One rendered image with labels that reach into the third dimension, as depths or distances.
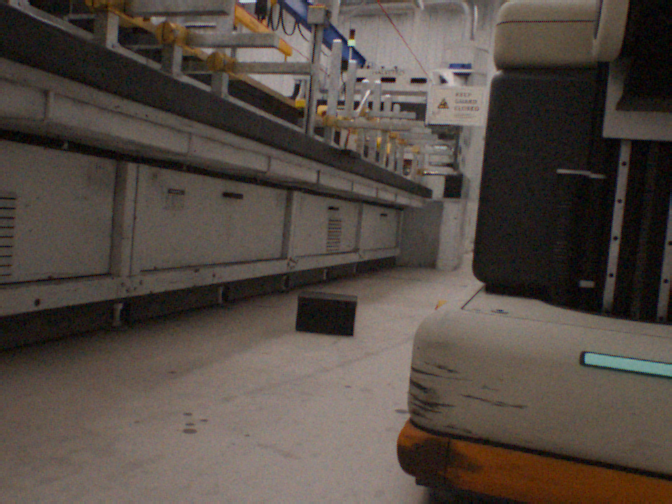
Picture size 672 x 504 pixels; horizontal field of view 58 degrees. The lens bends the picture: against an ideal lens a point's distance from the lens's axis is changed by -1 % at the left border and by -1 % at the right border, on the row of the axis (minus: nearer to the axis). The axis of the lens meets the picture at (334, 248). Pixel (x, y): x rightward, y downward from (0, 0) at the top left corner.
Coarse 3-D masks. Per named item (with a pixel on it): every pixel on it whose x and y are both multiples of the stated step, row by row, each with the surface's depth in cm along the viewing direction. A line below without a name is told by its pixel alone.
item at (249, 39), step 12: (132, 36) 159; (144, 36) 158; (192, 36) 154; (204, 36) 153; (216, 36) 152; (228, 36) 151; (240, 36) 150; (252, 36) 149; (264, 36) 148; (276, 36) 148; (132, 48) 161; (144, 48) 161; (156, 48) 160
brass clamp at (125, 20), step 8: (88, 0) 125; (96, 0) 125; (104, 0) 125; (112, 0) 127; (120, 0) 129; (96, 8) 126; (104, 8) 126; (112, 8) 127; (120, 8) 129; (120, 16) 130; (128, 16) 132; (120, 24) 136; (128, 24) 136; (136, 24) 135
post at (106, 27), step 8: (96, 16) 128; (104, 16) 127; (112, 16) 128; (96, 24) 128; (104, 24) 127; (112, 24) 129; (96, 32) 128; (104, 32) 127; (112, 32) 129; (112, 40) 129
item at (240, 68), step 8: (184, 64) 183; (192, 64) 182; (200, 64) 182; (240, 64) 177; (248, 64) 177; (256, 64) 176; (264, 64) 175; (272, 64) 174; (280, 64) 174; (288, 64) 173; (296, 64) 172; (304, 64) 171; (312, 64) 172; (184, 72) 184; (192, 72) 184; (200, 72) 183; (208, 72) 182; (240, 72) 178; (248, 72) 177; (256, 72) 177; (264, 72) 176; (272, 72) 175; (280, 72) 174; (288, 72) 173; (296, 72) 172; (304, 72) 172; (312, 72) 173
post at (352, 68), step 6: (348, 66) 293; (354, 66) 292; (348, 72) 293; (354, 72) 292; (348, 78) 293; (354, 78) 293; (348, 84) 293; (354, 84) 294; (348, 90) 293; (354, 90) 294; (348, 96) 293; (348, 102) 293; (348, 108) 293; (348, 114) 293
